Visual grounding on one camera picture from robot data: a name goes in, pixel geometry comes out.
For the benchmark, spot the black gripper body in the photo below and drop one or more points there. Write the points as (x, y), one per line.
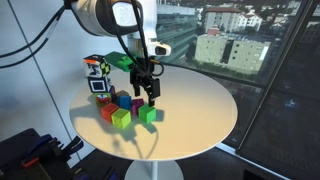
(142, 71)

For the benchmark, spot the green embossed block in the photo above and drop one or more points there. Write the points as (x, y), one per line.
(147, 114)

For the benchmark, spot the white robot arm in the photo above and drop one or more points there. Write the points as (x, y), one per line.
(100, 16)

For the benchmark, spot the grey embossed block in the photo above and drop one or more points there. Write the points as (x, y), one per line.
(122, 93)

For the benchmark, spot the pink embossed block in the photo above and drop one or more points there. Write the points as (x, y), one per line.
(136, 105)

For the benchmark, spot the blue embossed block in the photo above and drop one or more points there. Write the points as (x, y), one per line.
(125, 101)

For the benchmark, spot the yellow-green embossed block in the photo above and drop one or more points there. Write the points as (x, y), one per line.
(120, 119)

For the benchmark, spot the orange embossed block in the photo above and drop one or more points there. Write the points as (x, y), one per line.
(109, 111)

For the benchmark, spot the soft cube with house picture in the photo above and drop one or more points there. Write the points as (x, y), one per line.
(102, 99)

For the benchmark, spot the soft cube with black square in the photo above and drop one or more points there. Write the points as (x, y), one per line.
(98, 85)

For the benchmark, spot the soft cube with checker pattern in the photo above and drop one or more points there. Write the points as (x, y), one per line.
(96, 66)

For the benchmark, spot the beige building outside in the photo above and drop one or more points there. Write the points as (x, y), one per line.
(230, 53)

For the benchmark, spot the white building with red roof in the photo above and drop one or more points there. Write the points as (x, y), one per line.
(230, 18)

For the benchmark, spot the black tool bag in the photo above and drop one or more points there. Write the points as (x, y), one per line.
(20, 150)

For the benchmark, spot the green camera mount bracket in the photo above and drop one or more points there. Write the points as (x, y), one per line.
(118, 60)

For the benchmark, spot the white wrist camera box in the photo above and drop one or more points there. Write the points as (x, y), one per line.
(159, 49)

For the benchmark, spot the white table pedestal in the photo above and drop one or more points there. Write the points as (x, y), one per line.
(153, 170)

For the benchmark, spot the dark window frame post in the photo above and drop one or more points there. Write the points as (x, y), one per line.
(276, 76)

